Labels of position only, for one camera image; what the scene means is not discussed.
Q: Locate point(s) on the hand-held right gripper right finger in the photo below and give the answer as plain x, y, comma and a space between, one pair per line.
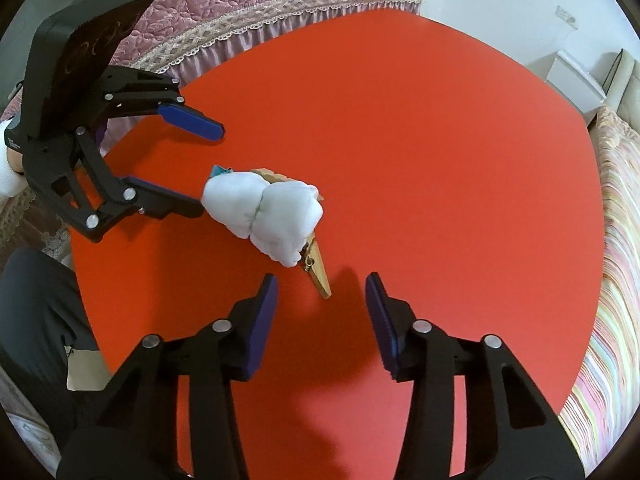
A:
380, 320

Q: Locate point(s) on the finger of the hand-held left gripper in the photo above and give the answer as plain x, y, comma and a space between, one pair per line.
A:
192, 122
170, 204

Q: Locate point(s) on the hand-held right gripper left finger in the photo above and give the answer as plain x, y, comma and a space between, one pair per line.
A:
265, 320

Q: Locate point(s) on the wooden clothespin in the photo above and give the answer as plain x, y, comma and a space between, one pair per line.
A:
317, 275

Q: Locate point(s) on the white sock bundle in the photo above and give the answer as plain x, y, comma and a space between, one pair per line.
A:
265, 212

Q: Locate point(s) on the small teal plastic piece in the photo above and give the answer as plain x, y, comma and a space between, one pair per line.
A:
223, 170

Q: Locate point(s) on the red table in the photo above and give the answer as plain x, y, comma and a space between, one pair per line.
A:
425, 160

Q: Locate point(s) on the person's black trouser leg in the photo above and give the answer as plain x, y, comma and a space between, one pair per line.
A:
35, 320

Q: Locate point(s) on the striped bed blanket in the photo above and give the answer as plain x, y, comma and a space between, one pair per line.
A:
615, 260

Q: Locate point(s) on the white nightstand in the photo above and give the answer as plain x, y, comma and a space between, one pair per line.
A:
570, 77

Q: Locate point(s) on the beige padded headboard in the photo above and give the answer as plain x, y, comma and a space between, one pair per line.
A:
625, 77

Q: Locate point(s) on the white wall socket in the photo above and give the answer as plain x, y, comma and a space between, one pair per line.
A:
567, 16

